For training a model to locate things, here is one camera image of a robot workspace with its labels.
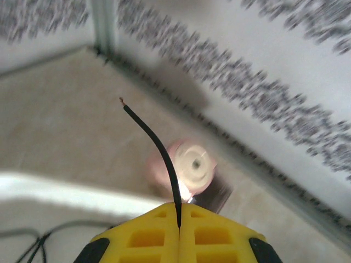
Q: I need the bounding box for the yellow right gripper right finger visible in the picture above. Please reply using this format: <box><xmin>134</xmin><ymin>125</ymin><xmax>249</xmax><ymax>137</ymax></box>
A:
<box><xmin>178</xmin><ymin>202</ymin><xmax>285</xmax><ymax>263</ymax></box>

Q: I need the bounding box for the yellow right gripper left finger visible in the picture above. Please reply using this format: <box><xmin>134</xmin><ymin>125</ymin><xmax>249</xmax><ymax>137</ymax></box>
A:
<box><xmin>72</xmin><ymin>202</ymin><xmax>181</xmax><ymax>263</ymax></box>

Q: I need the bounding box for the grey cable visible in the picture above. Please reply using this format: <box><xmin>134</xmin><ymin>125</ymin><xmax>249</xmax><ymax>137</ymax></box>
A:
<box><xmin>0</xmin><ymin>220</ymin><xmax>116</xmax><ymax>239</ymax></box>

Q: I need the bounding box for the black cable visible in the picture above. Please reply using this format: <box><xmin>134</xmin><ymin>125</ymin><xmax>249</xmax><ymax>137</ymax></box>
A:
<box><xmin>118</xmin><ymin>96</ymin><xmax>183</xmax><ymax>230</ymax></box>
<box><xmin>41</xmin><ymin>237</ymin><xmax>50</xmax><ymax>263</ymax></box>
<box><xmin>16</xmin><ymin>231</ymin><xmax>54</xmax><ymax>263</ymax></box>

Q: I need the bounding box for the small pink device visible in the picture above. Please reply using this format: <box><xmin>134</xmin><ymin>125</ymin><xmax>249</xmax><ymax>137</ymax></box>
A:
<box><xmin>146</xmin><ymin>138</ymin><xmax>234</xmax><ymax>214</ymax></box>

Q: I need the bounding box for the aluminium rear rail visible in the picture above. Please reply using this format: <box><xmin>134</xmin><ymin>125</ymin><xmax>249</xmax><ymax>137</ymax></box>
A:
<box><xmin>0</xmin><ymin>45</ymin><xmax>95</xmax><ymax>80</ymax></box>

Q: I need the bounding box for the aluminium frame post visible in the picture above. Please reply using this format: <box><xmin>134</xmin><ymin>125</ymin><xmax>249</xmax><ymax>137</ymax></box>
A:
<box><xmin>87</xmin><ymin>0</ymin><xmax>120</xmax><ymax>60</ymax></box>

